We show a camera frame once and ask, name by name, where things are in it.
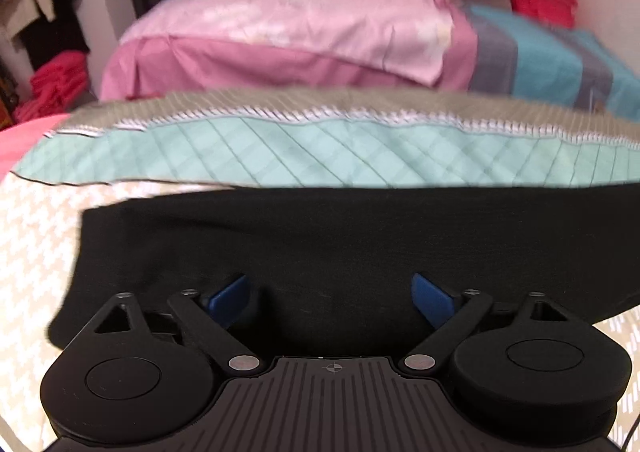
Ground black pants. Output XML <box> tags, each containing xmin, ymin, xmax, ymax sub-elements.
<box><xmin>46</xmin><ymin>183</ymin><xmax>640</xmax><ymax>364</ymax></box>

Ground stack of red folded clothes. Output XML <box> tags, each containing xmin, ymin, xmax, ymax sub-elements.
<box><xmin>12</xmin><ymin>49</ymin><xmax>92</xmax><ymax>124</ymax></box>

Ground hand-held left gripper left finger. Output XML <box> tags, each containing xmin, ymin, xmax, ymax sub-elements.
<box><xmin>85</xmin><ymin>273</ymin><xmax>265</xmax><ymax>376</ymax></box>

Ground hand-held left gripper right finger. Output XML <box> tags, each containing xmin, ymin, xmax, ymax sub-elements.
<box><xmin>399</xmin><ymin>272</ymin><xmax>576</xmax><ymax>375</ymax></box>

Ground pink bedsheet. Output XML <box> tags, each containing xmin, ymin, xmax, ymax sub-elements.
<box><xmin>0</xmin><ymin>111</ymin><xmax>78</xmax><ymax>180</ymax></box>

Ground teal white patterned quilt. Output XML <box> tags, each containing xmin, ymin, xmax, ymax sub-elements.
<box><xmin>0</xmin><ymin>86</ymin><xmax>640</xmax><ymax>452</ymax></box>

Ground teal grey striped blanket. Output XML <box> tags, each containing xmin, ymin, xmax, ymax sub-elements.
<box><xmin>450</xmin><ymin>2</ymin><xmax>640</xmax><ymax>114</ymax></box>

